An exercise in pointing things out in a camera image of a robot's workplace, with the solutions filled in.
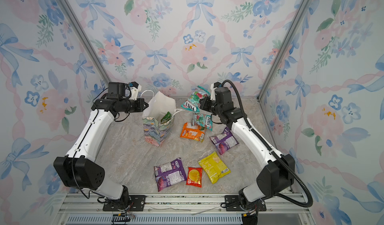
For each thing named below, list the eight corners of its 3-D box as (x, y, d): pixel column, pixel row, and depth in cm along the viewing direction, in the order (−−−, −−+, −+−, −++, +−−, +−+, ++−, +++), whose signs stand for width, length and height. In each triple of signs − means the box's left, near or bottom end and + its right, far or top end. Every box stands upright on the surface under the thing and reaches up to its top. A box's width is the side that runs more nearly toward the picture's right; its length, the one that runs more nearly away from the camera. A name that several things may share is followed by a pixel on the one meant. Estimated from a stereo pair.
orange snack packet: (179, 136, 100) (179, 134, 97) (185, 123, 107) (184, 121, 104) (202, 142, 97) (203, 140, 95) (206, 129, 104) (207, 126, 101)
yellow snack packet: (213, 185, 81) (214, 183, 79) (199, 163, 89) (199, 161, 87) (230, 173, 85) (231, 171, 83) (214, 153, 93) (215, 151, 91)
